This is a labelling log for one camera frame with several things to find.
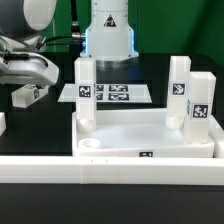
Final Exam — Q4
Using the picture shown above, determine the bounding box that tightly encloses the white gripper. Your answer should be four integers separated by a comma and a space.
0, 52, 59, 86

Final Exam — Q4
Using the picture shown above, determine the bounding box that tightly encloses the white desk tabletop tray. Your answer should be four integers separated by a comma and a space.
72, 108, 214, 158

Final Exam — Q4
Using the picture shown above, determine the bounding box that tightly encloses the white fence left bar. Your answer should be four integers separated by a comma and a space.
0, 112, 6, 136

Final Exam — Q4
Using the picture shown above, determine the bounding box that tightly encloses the white fence bar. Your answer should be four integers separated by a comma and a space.
0, 112, 6, 136
0, 156, 224, 186
209, 117, 224, 159

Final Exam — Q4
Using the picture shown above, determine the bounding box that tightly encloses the white fiducial marker sheet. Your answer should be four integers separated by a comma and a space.
58, 84, 152, 103

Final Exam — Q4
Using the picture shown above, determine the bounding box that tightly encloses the white fence front bar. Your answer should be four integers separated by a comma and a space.
0, 156, 224, 186

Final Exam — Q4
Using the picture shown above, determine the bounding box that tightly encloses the white fence right bar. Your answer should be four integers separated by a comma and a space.
209, 117, 224, 159

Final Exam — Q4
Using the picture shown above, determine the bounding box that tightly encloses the black cable with connector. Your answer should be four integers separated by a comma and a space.
36, 0, 88, 51

